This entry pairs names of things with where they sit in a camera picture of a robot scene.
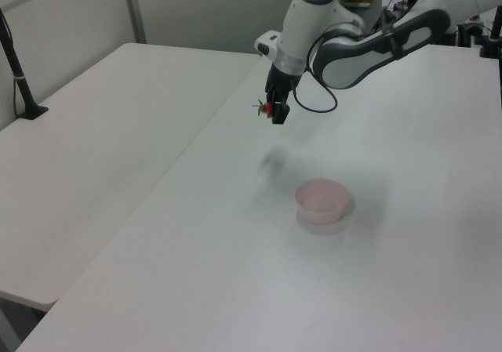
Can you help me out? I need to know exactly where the black camera pole with clamp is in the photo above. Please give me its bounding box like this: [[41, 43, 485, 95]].
[[478, 5, 502, 60]]

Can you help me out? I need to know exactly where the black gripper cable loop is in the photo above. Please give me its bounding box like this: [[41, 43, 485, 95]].
[[290, 34, 339, 114]]

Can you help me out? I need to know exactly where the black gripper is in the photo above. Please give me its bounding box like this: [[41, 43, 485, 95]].
[[264, 64, 304, 125]]

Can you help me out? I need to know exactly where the pink plastic bowl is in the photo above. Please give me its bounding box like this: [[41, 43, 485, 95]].
[[294, 177, 350, 227]]

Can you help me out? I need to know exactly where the red strawberry with green leaves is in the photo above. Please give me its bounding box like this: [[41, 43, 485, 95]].
[[253, 98, 275, 118]]

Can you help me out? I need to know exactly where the black camera pole with base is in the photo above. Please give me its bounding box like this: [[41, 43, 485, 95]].
[[0, 7, 50, 121]]

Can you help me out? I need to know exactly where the thin black cable on pole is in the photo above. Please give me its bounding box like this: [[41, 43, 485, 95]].
[[10, 76, 21, 118]]

